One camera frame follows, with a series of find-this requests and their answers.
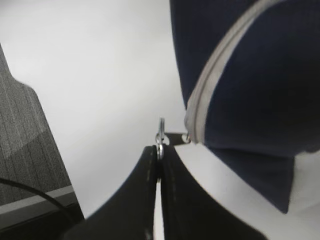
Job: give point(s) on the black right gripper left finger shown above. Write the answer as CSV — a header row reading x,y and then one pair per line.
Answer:
x,y
129,213

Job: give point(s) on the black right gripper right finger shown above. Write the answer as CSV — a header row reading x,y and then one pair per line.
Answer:
x,y
190,213

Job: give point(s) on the navy blue lunch bag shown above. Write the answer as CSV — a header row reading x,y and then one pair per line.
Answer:
x,y
250,80

